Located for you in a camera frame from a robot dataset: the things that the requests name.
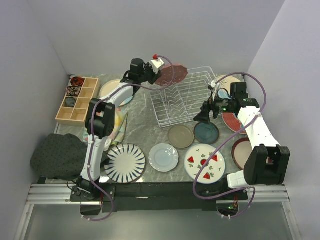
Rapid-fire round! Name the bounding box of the red teal floral plate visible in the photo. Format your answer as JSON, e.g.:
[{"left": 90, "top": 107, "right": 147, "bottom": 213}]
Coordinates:
[{"left": 222, "top": 113, "right": 244, "bottom": 132}]

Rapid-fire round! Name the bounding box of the wooden compartment box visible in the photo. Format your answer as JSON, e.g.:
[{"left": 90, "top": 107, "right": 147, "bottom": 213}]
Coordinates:
[{"left": 55, "top": 76, "right": 101, "bottom": 127}]

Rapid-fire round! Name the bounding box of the red black fabric item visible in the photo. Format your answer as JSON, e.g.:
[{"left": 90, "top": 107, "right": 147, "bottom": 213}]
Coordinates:
[{"left": 70, "top": 76, "right": 85, "bottom": 87}]

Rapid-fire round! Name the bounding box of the beige saucer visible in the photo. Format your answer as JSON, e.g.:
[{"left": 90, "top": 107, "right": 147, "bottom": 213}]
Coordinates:
[{"left": 167, "top": 124, "right": 195, "bottom": 149}]

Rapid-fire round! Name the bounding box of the light blue scalloped plate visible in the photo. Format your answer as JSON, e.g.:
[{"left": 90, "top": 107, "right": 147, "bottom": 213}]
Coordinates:
[{"left": 148, "top": 143, "right": 179, "bottom": 173}]

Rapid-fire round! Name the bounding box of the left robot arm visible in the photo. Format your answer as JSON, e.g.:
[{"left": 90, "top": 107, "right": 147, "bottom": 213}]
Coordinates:
[{"left": 74, "top": 55, "right": 165, "bottom": 201}]

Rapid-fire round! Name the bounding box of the maroon rim beige plate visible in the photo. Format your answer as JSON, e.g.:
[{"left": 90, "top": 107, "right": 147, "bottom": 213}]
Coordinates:
[{"left": 231, "top": 137, "right": 252, "bottom": 170}]

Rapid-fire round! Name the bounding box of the patterned brown fabric item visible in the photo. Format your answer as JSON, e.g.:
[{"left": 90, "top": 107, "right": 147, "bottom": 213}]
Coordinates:
[{"left": 66, "top": 86, "right": 81, "bottom": 98}]

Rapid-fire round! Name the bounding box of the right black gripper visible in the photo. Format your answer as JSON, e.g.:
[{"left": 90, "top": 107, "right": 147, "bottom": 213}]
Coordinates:
[{"left": 193, "top": 91, "right": 234, "bottom": 125}]

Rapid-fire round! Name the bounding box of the black table front beam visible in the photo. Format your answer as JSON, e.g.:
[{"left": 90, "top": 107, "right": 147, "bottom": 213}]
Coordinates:
[{"left": 70, "top": 181, "right": 249, "bottom": 213}]

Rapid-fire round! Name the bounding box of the watermelon pattern plate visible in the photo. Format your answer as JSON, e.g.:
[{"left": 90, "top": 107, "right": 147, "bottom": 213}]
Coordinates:
[{"left": 184, "top": 144, "right": 226, "bottom": 185}]

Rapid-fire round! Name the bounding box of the grey fabric item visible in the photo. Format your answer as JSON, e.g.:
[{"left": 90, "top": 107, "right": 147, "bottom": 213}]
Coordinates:
[{"left": 64, "top": 97, "right": 77, "bottom": 108}]

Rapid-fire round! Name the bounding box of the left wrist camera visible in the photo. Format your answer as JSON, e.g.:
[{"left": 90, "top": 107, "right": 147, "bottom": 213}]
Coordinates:
[{"left": 149, "top": 54, "right": 165, "bottom": 74}]

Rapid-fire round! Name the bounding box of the pink polka dot plate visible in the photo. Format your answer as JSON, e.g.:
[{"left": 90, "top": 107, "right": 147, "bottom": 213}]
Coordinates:
[{"left": 155, "top": 64, "right": 188, "bottom": 87}]

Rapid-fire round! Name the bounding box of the blue striped white plate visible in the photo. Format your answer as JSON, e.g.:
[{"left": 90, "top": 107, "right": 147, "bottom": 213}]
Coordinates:
[{"left": 104, "top": 143, "right": 146, "bottom": 184}]

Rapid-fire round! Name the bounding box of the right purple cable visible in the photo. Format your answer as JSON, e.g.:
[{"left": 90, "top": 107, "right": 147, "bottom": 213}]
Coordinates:
[{"left": 192, "top": 72, "right": 267, "bottom": 220}]

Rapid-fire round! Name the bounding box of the white wire dish rack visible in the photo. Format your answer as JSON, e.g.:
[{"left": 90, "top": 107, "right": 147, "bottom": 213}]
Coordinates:
[{"left": 150, "top": 66, "right": 216, "bottom": 128}]

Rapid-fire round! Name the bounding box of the teal saucer brown rim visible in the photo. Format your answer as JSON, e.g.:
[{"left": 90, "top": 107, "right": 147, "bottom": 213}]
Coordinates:
[{"left": 194, "top": 122, "right": 220, "bottom": 145}]

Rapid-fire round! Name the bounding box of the floral pastel cloth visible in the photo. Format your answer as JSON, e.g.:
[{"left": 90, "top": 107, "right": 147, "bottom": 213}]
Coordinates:
[{"left": 83, "top": 109, "right": 129, "bottom": 147}]

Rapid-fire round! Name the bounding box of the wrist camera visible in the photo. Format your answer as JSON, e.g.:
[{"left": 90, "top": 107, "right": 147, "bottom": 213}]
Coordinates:
[
  {"left": 149, "top": 54, "right": 165, "bottom": 74},
  {"left": 207, "top": 80, "right": 220, "bottom": 99}
]

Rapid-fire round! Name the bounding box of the cream blue plate left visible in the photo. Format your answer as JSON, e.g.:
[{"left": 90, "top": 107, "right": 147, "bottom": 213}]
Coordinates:
[{"left": 99, "top": 79, "right": 134, "bottom": 107}]

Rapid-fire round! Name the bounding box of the cream blue plate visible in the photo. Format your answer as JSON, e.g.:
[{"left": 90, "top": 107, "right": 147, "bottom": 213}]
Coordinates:
[
  {"left": 99, "top": 79, "right": 134, "bottom": 107},
  {"left": 218, "top": 76, "right": 241, "bottom": 99}
]

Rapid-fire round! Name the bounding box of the dark dotted cloth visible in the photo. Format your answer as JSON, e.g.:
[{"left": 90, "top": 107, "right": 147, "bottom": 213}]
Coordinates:
[{"left": 30, "top": 133, "right": 87, "bottom": 181}]

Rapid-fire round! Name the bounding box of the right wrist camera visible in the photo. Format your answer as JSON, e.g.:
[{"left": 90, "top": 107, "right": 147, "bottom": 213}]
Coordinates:
[{"left": 207, "top": 80, "right": 220, "bottom": 99}]

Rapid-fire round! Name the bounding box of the cream blue plate right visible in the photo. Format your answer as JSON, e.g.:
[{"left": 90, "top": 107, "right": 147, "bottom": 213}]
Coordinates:
[{"left": 218, "top": 76, "right": 241, "bottom": 99}]

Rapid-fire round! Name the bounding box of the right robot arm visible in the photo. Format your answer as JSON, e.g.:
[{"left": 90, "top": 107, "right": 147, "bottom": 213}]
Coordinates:
[{"left": 194, "top": 82, "right": 290, "bottom": 200}]

